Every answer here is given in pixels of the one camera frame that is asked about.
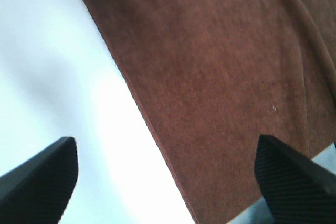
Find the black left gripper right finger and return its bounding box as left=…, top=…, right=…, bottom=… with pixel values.
left=254, top=135, right=335, bottom=223

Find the brown towel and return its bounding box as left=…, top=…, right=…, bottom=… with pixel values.
left=83, top=0, right=335, bottom=223

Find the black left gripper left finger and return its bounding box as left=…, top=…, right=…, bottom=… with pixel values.
left=1, top=137, right=79, bottom=223

